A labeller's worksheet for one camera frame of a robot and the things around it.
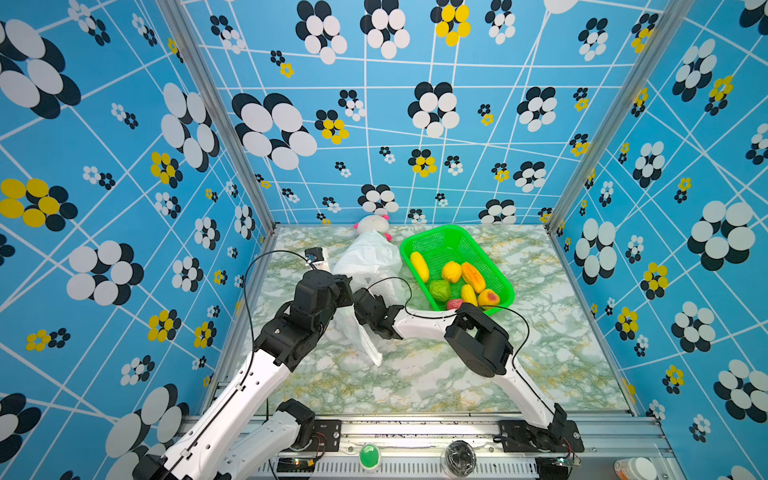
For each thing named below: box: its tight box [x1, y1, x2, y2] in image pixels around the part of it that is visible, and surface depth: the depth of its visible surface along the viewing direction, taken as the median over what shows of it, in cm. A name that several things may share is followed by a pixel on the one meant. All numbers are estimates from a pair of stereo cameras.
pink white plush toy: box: [353, 214, 393, 242], surface depth 116 cm
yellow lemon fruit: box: [410, 251, 430, 283], surface depth 104 cm
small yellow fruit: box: [442, 261, 462, 283], surface depth 101 cm
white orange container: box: [613, 457, 658, 480], surface depth 65 cm
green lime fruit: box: [429, 279, 451, 302], surface depth 96 cm
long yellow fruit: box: [462, 284, 478, 307], surface depth 96 cm
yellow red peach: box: [477, 289, 500, 307], surface depth 95 cm
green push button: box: [359, 444, 381, 470], surface depth 64 cm
